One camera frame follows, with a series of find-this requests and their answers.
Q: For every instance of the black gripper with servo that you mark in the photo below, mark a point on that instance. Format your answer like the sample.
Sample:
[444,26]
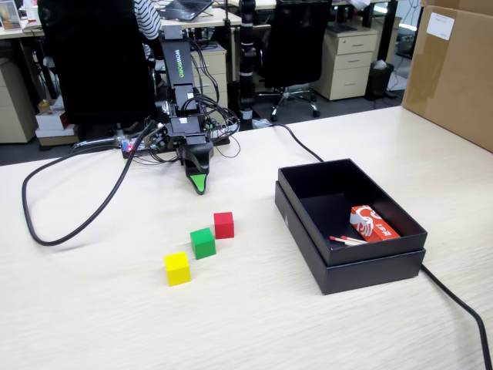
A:
[188,139]

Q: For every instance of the red wooden cube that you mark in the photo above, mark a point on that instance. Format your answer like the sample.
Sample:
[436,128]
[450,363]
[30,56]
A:
[224,227]

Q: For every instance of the green wooden cube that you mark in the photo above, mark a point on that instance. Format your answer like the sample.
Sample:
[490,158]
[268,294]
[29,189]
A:
[203,244]

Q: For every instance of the yellow wooden cube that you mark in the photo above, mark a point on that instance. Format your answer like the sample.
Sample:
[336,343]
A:
[178,271]

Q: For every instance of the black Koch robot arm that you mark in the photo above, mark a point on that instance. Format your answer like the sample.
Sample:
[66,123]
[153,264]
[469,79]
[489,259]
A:
[179,61]

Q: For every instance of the white carton box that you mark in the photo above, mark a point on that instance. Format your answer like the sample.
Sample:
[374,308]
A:
[50,120]

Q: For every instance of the black cardboard box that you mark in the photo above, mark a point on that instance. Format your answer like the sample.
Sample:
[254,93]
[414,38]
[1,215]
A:
[377,250]

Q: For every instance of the black open box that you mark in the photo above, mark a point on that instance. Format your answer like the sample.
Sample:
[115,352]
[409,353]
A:
[369,275]

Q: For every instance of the large brown cardboard box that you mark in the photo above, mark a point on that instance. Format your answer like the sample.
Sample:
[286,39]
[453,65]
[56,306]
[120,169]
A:
[454,85]

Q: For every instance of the controller circuit board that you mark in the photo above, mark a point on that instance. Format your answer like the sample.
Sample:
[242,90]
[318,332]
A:
[131,146]

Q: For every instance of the black pole with white bands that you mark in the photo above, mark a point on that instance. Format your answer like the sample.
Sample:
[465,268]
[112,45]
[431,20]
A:
[247,58]

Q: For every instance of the beige office desk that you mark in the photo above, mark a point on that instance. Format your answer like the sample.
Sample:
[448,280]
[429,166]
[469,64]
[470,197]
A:
[215,20]

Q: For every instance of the large black office chair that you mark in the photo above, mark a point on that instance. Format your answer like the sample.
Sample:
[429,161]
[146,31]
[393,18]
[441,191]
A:
[96,58]

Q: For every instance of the red tipped wooden match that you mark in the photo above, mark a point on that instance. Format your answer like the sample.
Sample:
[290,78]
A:
[354,240]
[339,240]

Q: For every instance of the black swivel office chair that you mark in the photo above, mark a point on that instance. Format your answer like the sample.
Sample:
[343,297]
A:
[296,46]

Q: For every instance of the person in striped shirt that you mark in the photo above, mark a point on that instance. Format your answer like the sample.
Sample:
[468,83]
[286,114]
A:
[148,19]

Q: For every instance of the black laptop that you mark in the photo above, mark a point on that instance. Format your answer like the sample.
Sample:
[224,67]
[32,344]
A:
[185,7]

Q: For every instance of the small yellow roll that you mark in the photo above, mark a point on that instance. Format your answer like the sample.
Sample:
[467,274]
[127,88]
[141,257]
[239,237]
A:
[44,106]

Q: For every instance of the orange white matchbox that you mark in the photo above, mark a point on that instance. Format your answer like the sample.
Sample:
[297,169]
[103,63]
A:
[369,225]

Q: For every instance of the beige three drawer cabinet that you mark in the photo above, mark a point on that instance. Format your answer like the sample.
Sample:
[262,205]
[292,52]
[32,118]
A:
[346,61]

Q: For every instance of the beige low cabinet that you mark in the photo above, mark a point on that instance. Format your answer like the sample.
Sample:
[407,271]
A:
[15,108]

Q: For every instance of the black trash bin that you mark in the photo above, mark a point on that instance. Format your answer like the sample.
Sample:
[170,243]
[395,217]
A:
[379,83]

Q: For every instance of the white shipping label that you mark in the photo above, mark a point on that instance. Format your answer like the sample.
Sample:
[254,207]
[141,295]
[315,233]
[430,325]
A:
[440,26]

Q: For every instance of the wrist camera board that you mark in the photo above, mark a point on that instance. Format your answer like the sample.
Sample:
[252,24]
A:
[158,138]

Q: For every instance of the standing photo frame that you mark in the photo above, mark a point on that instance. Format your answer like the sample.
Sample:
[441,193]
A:
[9,15]

